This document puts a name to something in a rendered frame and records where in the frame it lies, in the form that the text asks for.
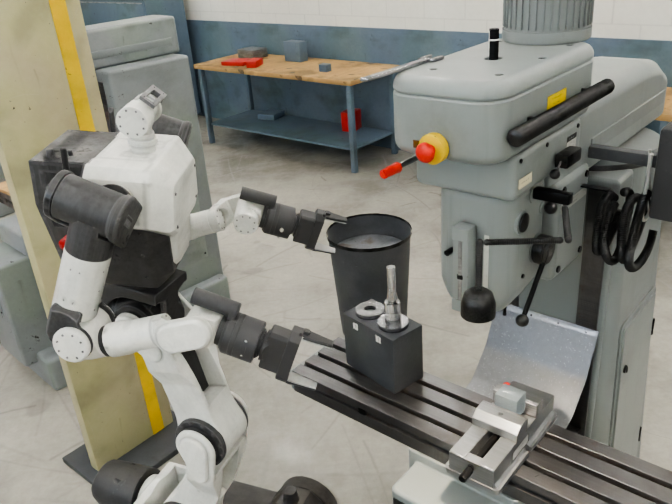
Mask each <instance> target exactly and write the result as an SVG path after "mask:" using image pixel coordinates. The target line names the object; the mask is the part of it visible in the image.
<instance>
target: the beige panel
mask: <svg viewBox="0 0 672 504"><path fill-rule="evenodd" d="M68 129H70V130H83V131H96V132H99V131H103V132H109V131H108V126H107V122H106V118H105V113H104V109H103V104H102V100H101V95H100V91H99V86H98V82H97V77H96V73H95V68H94V64H93V59H92V55H91V50H90V46H89V41H88V37H87V32H86V28H85V23H84V19H83V14H82V10H81V6H80V1H79V0H0V163H1V166H2V169H3V173H4V176H5V179H6V183H7V186H8V189H9V193H10V196H11V199H12V203H13V206H14V209H15V213H16V216H17V219H18V223H19V226H20V229H21V233H22V236H23V239H24V242H25V246H26V249H27V252H28V256H29V259H30V262H31V266H32V269H33V272H34V276H35V279H36V282H37V286H38V289H39V292H40V296H41V299H42V302H43V306H44V309H45V312H46V316H47V319H48V315H49V310H50V307H51V305H52V300H53V296H54V291H55V287H56V282H57V277H58V273H59V268H60V264H61V259H60V257H59V255H58V252H57V250H56V248H55V246H54V243H53V241H52V239H51V237H50V235H49V232H48V230H47V228H46V226H45V224H44V222H43V219H42V217H41V215H40V213H39V211H38V208H37V206H36V203H35V197H34V192H33V186H32V180H31V174H30V169H29V163H28V161H29V160H30V159H31V158H33V157H34V156H35V155H37V154H38V153H39V152H40V151H42V150H43V149H44V148H45V147H47V146H48V145H49V144H50V143H52V142H53V141H54V140H55V139H57V138H58V137H59V136H61V135H62V134H63V133H64V132H66V131H67V130H68ZM58 356H59V355H58ZM59 359H60V362H61V366H62V369H63V372H64V376H65V379H66V382H67V386H68V389H69V392H70V396H71V399H72V402H73V406H74V409H75V412H76V416H77V419H78V422H79V426H80V429H81V432H82V436H83V439H84V442H85V444H83V445H82V446H80V447H78V448H77V449H75V450H74V451H72V452H70V453H69V454H67V455H66V456H64V457H63V458H62V459H63V462H64V463H65V464H66V465H68V466H69V467H70V468H71V469H73V470H74V471H75V472H76V473H78V474H79V475H80V476H81V477H83V478H84V479H85V480H86V481H88V482H89V483H90V484H91V485H92V483H93V480H94V478H95V476H96V474H97V473H98V471H99V470H100V469H101V467H102V466H103V465H104V464H105V463H106V462H108V461H110V460H113V459H116V460H123V461H129V462H134V463H138V464H142V465H145V466H149V467H153V468H159V467H160V466H161V465H163V464H164V463H166V462H167V461H168V460H170V459H171V458H173V457H174V456H175V455H177V454H178V453H179V451H178V449H177V447H176V435H175V432H176V429H177V427H178V424H177V418H176V415H175V412H174V411H172V410H171V409H170V404H169V400H168V397H167V394H166V392H165V390H164V388H163V385H162V383H161V382H159V381H158V380H157V379H156V378H155V377H154V376H153V375H152V374H151V373H150V372H149V371H148V368H147V366H146V363H145V361H144V359H143V357H142V355H141V354H139V353H138V352H135V353H133V354H129V355H124V356H119V357H111V356H110V357H102V358H97V359H91V360H83V361H81V362H75V363H74V362H69V361H66V360H64V359H63V358H61V357H60V356H59Z"/></svg>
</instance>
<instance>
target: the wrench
mask: <svg viewBox="0 0 672 504"><path fill-rule="evenodd" d="M443 59H444V56H442V55H441V56H437V57H434V58H432V55H426V56H423V57H420V58H418V60H416V61H412V62H409V63H406V64H403V65H400V66H397V67H393V68H390V69H387V70H384V71H381V72H377V73H374V74H371V75H368V76H365V77H362V78H360V81H363V82H369V81H372V80H376V79H379V78H382V77H385V76H388V75H391V74H394V73H397V72H400V71H403V70H406V69H410V68H413V67H416V66H419V65H422V64H425V63H428V62H437V61H440V60H443Z"/></svg>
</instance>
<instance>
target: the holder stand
mask: <svg viewBox="0 0 672 504"><path fill-rule="evenodd" d="M343 320H344V333H345V346H346V359H347V364H349V365H350V366H352V367H353V368H355V369H357V370H358V371H360V372H361V373H363V374H364V375H366V376H367V377H369V378H370V379H372V380H374V381H375V382H377V383H378V384H380V385H381V386H383V387H384V388H386V389H388V390H389V391H391V392H392V393H394V394H396V393H398V392H399V391H401V390H403V389H404V388H406V387H407V386H409V385H411V384H412V383H414V382H416V381H417V380H419V379H421V378H422V377H423V345H422V325H421V324H419V323H418V322H416V321H414V320H412V319H410V318H408V317H406V316H405V315H402V314H401V322H400V323H399V324H397V325H389V324H387V323H385V313H384V305H383V304H382V303H379V302H377V301H375V300H373V299H370V300H368V301H366V302H363V303H360V304H359V305H357V306H356V307H354V308H352V309H350V310H348V311H346V312H344V313H343Z"/></svg>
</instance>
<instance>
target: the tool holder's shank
mask: <svg viewBox="0 0 672 504"><path fill-rule="evenodd" d="M386 268H387V298H386V299H387V300H388V302H389V303H395V302H396V300H397V299H398V298H397V293H396V278H395V266H394V265H389V266H387V267H386Z"/></svg>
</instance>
